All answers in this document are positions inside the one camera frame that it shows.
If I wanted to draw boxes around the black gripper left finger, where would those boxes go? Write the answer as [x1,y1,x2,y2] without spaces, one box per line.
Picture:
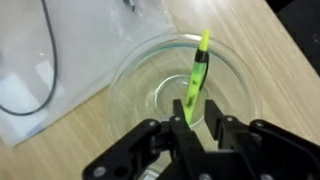
[82,99,214,180]

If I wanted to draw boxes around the clear glass bowl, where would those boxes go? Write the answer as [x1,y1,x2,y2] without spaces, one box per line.
[108,32,263,180]

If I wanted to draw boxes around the green pen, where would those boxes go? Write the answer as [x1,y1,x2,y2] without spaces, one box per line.
[182,28,212,126]

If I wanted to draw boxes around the thin black cable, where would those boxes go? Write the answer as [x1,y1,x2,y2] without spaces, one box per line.
[0,0,59,117]

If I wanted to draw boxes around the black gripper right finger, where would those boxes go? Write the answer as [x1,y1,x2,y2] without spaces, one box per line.
[204,99,320,180]

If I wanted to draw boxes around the clear plastic bag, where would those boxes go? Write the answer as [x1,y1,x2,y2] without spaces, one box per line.
[0,0,178,148]

